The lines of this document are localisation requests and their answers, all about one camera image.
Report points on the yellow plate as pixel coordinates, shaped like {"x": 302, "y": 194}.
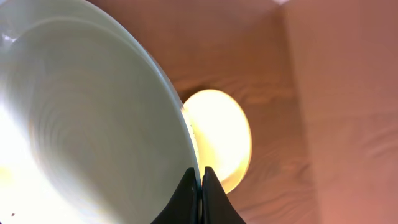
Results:
{"x": 221, "y": 135}

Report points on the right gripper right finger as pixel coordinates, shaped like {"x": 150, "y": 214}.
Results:
{"x": 216, "y": 207}

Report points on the light blue plate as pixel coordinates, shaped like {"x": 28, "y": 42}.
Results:
{"x": 91, "y": 127}

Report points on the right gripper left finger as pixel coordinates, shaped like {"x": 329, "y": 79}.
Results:
{"x": 182, "y": 208}

